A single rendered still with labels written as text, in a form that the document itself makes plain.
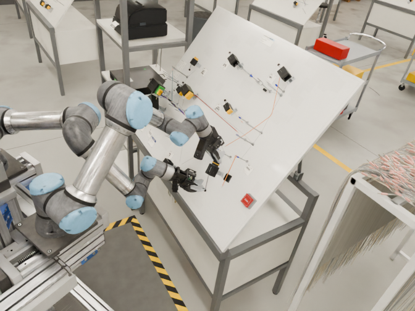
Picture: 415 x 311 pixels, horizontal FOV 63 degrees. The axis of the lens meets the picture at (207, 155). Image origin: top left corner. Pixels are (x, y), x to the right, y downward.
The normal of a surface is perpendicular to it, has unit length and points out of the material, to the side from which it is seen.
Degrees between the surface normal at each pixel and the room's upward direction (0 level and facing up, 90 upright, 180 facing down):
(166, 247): 0
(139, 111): 85
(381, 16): 90
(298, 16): 50
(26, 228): 0
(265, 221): 0
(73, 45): 90
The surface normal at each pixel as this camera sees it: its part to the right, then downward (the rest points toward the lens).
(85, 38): 0.56, 0.54
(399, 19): -0.83, 0.27
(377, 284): 0.10, -0.79
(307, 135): -0.62, -0.28
